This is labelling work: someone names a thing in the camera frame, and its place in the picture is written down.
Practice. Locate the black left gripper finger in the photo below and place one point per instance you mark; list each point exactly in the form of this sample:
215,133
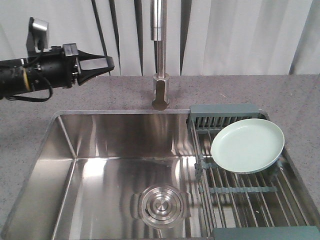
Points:
85,75
89,61

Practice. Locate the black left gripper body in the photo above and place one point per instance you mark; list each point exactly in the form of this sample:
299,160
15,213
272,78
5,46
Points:
58,67

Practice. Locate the stainless steel faucet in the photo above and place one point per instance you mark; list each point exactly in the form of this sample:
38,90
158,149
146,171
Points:
158,34

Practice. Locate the light green round plate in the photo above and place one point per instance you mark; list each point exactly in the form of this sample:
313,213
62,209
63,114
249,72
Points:
248,146

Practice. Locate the roll-up dish drying rack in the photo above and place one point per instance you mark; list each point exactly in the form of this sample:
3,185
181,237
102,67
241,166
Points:
272,204

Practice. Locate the stainless steel sink basin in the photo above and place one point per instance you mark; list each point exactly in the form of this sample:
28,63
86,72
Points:
92,169

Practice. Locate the white pleated curtain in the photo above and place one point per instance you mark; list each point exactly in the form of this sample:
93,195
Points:
204,37

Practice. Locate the round steel sink drain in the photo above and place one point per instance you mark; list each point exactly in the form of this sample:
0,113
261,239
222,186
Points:
161,206

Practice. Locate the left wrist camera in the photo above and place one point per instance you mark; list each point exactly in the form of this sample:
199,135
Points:
38,36

